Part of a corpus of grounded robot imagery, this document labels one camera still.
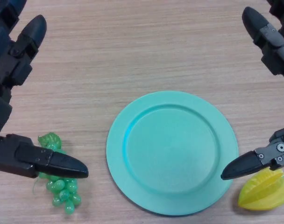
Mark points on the teal round plate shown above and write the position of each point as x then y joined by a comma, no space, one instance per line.
172,152

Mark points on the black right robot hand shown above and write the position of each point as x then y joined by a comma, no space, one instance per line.
276,53

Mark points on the green grapes bunch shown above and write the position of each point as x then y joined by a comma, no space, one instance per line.
62,189

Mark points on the yellow starfruit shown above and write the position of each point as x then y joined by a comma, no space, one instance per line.
264,193

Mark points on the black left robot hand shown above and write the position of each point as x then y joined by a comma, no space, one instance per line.
6,70

